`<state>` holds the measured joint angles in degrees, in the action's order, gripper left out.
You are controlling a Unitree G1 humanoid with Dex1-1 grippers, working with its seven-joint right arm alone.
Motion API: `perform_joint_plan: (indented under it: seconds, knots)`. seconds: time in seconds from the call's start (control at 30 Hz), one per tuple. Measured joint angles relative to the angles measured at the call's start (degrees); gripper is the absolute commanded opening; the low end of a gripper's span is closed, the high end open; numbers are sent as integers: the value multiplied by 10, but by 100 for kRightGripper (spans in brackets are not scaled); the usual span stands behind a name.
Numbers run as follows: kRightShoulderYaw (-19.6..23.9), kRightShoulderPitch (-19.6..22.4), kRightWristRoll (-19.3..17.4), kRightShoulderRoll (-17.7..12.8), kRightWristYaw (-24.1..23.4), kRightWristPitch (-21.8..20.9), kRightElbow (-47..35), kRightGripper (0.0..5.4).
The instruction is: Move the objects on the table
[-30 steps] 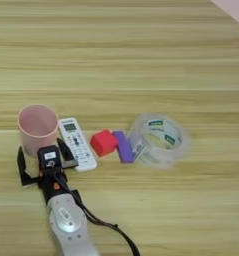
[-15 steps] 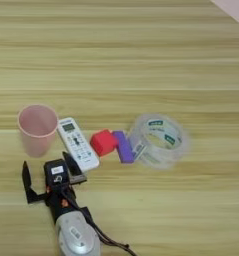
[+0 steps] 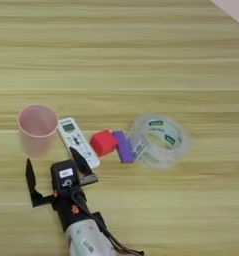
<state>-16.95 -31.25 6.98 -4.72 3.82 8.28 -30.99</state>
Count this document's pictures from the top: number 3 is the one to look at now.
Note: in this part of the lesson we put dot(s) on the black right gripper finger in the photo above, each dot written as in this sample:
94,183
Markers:
31,180
79,163

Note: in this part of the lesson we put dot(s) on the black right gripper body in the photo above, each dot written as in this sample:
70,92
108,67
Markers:
66,213

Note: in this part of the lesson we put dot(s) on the white air conditioner remote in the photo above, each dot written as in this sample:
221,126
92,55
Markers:
74,136

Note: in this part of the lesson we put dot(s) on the red cube block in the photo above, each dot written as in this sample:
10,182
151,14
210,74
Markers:
103,143

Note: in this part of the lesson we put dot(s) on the pink plastic cup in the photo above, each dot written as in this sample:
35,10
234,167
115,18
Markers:
37,133

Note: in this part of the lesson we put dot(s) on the purple rectangular block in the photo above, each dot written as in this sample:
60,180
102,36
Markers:
124,148

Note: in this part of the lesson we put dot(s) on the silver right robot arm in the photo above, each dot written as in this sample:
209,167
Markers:
87,241

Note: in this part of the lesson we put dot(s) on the clear packing tape roll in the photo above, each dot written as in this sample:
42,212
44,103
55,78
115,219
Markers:
141,146

